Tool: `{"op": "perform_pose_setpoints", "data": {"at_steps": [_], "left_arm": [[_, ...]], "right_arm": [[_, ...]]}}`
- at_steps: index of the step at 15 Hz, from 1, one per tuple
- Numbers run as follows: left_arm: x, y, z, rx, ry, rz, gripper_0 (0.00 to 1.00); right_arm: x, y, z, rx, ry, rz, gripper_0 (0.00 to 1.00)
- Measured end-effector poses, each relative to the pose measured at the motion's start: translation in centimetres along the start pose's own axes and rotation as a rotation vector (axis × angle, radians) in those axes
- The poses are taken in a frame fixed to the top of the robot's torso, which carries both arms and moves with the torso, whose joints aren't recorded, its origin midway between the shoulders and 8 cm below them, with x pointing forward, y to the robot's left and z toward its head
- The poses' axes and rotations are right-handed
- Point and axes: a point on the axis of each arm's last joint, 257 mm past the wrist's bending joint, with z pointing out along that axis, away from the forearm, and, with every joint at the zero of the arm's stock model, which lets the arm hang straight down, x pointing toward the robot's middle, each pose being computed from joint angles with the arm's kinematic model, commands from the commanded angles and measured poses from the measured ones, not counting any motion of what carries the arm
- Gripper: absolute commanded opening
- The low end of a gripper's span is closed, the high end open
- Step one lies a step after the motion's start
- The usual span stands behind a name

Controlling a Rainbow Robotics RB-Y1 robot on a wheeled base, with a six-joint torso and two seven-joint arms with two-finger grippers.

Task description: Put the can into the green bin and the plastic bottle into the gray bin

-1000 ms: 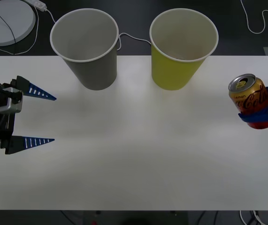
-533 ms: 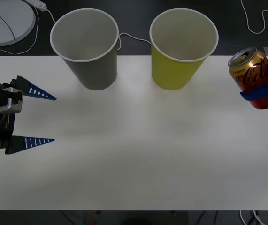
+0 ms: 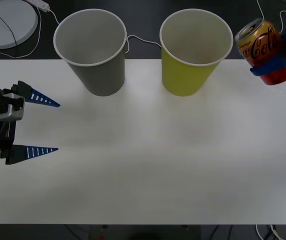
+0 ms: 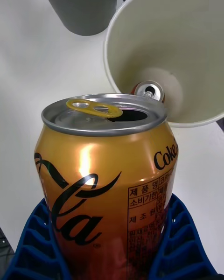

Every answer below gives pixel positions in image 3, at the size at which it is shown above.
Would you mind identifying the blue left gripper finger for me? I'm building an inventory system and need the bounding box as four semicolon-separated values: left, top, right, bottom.
5;144;59;166
17;80;61;109

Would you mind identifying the orange and red drink can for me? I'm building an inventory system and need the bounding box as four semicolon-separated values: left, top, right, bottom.
234;17;286;86

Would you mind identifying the grey plastic bin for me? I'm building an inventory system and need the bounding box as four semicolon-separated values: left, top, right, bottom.
53;8;128;97

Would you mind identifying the yellow-green plastic bin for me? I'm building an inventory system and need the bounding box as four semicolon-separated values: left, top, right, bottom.
159;8;234;97

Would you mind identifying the white power strip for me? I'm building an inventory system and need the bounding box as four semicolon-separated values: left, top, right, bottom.
25;0;51;12

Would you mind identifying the thin white cable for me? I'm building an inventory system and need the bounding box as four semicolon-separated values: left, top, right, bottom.
256;0;266;20
48;9;162;54

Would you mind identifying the thin black cable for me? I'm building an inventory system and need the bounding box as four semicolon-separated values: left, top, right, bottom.
0;4;18;59

